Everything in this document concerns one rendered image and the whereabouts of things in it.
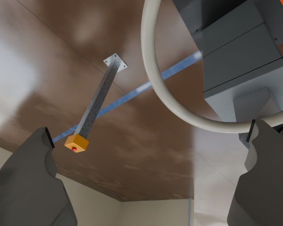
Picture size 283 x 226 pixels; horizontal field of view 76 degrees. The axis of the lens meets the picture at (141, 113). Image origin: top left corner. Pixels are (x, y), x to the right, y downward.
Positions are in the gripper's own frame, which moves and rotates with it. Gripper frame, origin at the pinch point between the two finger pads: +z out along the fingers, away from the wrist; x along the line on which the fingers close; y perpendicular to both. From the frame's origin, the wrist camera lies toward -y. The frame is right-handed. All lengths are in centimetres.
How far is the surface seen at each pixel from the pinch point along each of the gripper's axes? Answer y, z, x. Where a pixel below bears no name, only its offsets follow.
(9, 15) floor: -8, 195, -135
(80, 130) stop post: 72, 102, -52
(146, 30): -2.6, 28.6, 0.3
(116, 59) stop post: 41, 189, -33
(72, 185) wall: 482, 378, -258
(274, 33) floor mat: 17, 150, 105
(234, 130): 22.7, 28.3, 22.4
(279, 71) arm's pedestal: 22, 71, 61
